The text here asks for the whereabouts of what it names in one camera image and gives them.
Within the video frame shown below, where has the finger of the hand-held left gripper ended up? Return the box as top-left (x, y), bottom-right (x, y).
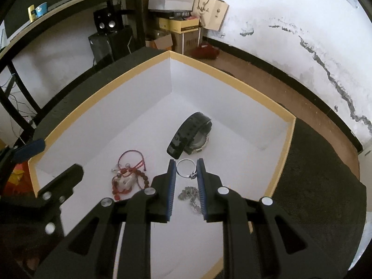
top-left (0, 139), bottom-right (46, 178)
top-left (35, 163), bottom-right (85, 210)

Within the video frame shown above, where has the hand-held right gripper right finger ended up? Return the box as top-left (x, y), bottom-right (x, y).
top-left (196, 158), bottom-right (343, 279)

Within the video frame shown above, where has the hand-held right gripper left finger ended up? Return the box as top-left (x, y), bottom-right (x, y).
top-left (35, 159), bottom-right (178, 279)

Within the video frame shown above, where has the silver chain necklace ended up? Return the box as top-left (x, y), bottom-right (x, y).
top-left (177, 186), bottom-right (202, 214)

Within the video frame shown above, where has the silver ring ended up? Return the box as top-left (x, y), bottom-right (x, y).
top-left (176, 158), bottom-right (198, 180)

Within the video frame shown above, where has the red bead bracelet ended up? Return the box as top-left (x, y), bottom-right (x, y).
top-left (112, 166), bottom-right (152, 202)

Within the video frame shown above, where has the red string bracelet white pendant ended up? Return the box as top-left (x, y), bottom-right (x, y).
top-left (112, 167), bottom-right (138, 194)

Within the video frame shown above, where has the black wrist watch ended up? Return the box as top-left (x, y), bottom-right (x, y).
top-left (166, 112), bottom-right (213, 160)

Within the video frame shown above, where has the yellow box with white inside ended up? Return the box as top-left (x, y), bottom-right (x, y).
top-left (28, 50), bottom-right (296, 279)

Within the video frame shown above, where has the orange bag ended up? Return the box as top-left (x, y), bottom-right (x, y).
top-left (3, 163), bottom-right (34, 195)

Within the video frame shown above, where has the black speaker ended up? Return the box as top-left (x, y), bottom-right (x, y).
top-left (93, 7), bottom-right (124, 33)
top-left (88, 26), bottom-right (134, 66)

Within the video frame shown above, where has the red cloth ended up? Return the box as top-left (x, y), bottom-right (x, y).
top-left (190, 43), bottom-right (220, 59)

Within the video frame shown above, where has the blue cup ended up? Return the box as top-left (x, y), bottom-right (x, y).
top-left (32, 2), bottom-right (49, 18)

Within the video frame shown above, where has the open brown cardboard box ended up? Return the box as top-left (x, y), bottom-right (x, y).
top-left (145, 33), bottom-right (173, 51)

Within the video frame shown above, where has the dark desk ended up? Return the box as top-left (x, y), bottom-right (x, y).
top-left (0, 0), bottom-right (163, 140)

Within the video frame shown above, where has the yellow cardboard box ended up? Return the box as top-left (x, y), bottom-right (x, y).
top-left (158, 17), bottom-right (201, 34)

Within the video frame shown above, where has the beige paper bag deer print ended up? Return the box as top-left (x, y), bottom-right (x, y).
top-left (193, 0), bottom-right (229, 31)

